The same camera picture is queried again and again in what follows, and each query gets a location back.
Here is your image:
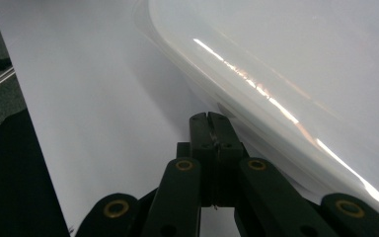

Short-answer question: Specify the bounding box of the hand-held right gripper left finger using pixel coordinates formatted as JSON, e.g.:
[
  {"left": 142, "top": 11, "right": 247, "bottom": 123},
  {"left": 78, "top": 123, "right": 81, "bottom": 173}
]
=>
[{"left": 189, "top": 112, "right": 217, "bottom": 208}]

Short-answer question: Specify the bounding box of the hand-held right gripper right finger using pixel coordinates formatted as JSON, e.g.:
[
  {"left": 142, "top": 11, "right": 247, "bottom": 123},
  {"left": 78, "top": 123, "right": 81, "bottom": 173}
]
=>
[{"left": 207, "top": 111, "right": 245, "bottom": 208}]

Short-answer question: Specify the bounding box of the clear plastic container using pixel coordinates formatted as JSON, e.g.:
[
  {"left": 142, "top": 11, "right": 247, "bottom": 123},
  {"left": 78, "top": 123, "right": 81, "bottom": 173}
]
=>
[{"left": 131, "top": 0, "right": 379, "bottom": 229}]

